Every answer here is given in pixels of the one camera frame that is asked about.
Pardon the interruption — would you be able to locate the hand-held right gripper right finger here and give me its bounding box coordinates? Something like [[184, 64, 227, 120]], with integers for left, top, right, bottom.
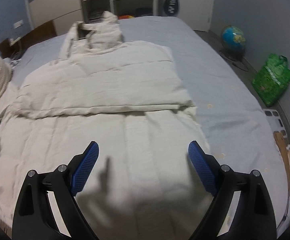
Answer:
[[188, 141, 277, 240]]

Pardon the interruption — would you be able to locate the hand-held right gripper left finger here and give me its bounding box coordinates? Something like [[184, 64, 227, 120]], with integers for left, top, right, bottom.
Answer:
[[12, 141, 100, 240]]

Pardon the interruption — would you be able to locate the cream puffer jacket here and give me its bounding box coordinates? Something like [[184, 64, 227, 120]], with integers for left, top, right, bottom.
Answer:
[[0, 11, 219, 235]]

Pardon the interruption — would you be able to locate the brown cardboard box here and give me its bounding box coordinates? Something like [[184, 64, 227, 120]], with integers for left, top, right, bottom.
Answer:
[[274, 131, 290, 203]]

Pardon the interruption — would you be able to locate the bed with grey-blue sheet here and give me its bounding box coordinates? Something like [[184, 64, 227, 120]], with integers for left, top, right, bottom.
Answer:
[[0, 15, 290, 240]]

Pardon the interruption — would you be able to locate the green plastic bag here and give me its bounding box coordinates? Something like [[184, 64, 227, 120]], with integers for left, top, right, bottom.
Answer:
[[252, 53, 290, 107]]

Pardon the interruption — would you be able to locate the blue globe on stand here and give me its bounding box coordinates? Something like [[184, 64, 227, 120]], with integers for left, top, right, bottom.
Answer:
[[220, 25, 249, 72]]

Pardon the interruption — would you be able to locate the brown wooden headboard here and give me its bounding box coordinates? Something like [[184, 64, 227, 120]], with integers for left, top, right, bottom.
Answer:
[[0, 20, 58, 55]]

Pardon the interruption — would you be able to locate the white door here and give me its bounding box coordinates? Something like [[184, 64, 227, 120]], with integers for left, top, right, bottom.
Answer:
[[177, 0, 215, 32]]

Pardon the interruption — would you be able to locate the cream wardrobe door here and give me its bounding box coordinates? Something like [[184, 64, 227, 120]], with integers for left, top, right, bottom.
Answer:
[[26, 0, 84, 37]]

